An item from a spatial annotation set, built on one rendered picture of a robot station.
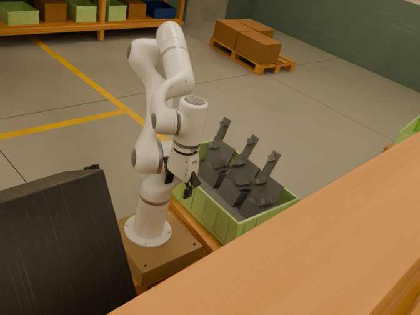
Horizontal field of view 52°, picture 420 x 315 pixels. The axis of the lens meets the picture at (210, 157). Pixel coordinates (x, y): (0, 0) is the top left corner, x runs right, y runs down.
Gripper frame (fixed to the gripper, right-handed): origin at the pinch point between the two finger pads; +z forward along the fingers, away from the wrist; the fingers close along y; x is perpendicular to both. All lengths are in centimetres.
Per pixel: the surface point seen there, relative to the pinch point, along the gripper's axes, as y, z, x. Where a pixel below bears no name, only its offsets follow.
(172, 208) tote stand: 39, 54, -41
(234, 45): 332, 108, -429
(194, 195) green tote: 28, 40, -44
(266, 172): 11, 25, -72
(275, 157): 10, 17, -74
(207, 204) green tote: 19, 38, -43
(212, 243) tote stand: 7, 51, -38
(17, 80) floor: 359, 130, -106
